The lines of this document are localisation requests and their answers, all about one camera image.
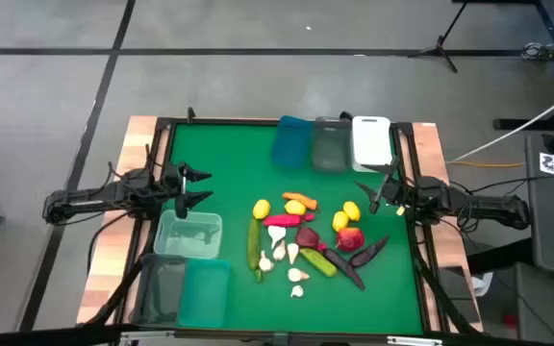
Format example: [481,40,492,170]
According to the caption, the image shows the yellow floor cable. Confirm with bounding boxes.
[447,160,526,170]

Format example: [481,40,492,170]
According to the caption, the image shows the black aluminium crossbar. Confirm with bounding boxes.
[0,322,554,346]

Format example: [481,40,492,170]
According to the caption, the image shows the dark purple eggplants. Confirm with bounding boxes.
[323,246,366,291]

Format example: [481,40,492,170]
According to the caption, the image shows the short light green cucumber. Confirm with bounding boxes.
[299,247,339,279]

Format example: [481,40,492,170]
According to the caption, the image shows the black desk base bar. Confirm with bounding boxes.
[492,116,554,133]

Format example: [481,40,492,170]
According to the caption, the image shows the blue plastic bin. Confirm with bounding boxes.
[270,114,315,170]

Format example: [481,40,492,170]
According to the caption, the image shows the clear plastic bin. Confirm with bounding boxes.
[152,209,224,261]

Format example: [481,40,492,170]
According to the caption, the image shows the white cable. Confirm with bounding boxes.
[447,82,554,164]

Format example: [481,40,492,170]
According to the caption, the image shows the dark red beet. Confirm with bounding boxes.
[294,225,329,252]

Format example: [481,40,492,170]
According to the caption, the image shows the black tripod stand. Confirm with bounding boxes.
[405,0,471,75]

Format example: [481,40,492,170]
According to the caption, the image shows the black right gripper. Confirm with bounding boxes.
[354,154,425,215]

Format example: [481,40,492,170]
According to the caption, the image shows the black table frame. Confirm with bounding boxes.
[83,106,484,337]

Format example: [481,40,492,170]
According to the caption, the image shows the green table mat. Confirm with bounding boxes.
[161,122,425,336]

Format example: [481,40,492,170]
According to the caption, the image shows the pink carrot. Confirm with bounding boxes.
[262,213,303,229]

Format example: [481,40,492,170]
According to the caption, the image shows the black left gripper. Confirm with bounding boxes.
[164,161,215,220]

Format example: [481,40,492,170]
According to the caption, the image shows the coiled cable bundle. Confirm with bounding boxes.
[520,40,554,62]

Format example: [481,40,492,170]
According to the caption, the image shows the dark smoky plastic bin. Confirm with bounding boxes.
[131,253,189,326]

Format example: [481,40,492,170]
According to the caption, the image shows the large white garlic bulb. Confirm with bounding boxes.
[266,224,288,250]

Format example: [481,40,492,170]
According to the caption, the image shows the yellow lemon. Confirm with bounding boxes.
[284,199,308,216]
[342,200,362,223]
[252,198,272,221]
[331,210,350,233]

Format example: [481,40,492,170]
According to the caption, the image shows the grey translucent plastic bin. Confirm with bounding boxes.
[311,115,354,174]

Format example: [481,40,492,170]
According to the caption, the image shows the white plastic bin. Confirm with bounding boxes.
[350,114,395,174]

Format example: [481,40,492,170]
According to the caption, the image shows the orange carrot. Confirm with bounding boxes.
[281,191,319,211]

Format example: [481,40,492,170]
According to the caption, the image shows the teal plastic bin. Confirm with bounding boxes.
[177,258,232,330]

